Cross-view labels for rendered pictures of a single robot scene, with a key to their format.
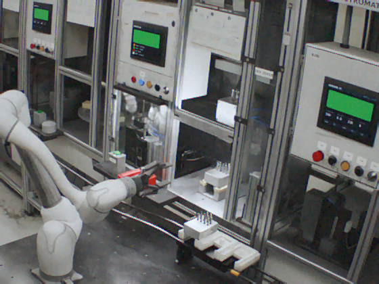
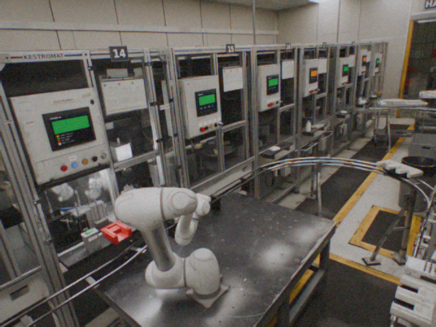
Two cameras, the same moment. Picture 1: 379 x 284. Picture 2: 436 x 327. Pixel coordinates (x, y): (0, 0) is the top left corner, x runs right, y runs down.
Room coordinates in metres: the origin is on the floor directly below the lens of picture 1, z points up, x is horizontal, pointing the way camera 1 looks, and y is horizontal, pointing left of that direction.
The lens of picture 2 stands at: (1.60, 1.82, 1.93)
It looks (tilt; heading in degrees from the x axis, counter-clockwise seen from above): 20 degrees down; 271
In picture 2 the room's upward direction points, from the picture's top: 4 degrees counter-clockwise
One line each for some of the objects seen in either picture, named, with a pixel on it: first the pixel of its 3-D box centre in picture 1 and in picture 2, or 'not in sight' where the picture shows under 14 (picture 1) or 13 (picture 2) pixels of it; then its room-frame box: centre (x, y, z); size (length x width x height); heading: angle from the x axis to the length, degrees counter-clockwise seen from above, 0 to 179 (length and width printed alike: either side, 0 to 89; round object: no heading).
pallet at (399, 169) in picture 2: not in sight; (398, 170); (-0.04, -0.62, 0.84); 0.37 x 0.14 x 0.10; 107
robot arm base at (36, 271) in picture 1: (58, 273); (209, 286); (1.72, 0.52, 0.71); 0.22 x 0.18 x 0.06; 49
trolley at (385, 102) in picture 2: not in sight; (398, 122); (-2.05, -3.82, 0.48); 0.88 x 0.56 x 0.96; 157
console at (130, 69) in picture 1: (162, 45); (59, 132); (2.53, 0.19, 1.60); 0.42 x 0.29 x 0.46; 49
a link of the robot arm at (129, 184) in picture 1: (125, 187); not in sight; (1.84, 0.24, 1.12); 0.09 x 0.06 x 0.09; 49
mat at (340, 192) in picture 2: not in sight; (372, 156); (-1.27, -3.25, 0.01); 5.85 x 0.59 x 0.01; 49
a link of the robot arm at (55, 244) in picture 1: (55, 245); (202, 268); (1.75, 0.54, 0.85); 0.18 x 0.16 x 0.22; 1
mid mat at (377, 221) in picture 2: not in sight; (387, 229); (-0.21, -0.89, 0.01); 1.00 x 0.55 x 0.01; 49
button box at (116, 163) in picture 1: (118, 163); (91, 239); (2.42, 0.37, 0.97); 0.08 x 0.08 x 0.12; 49
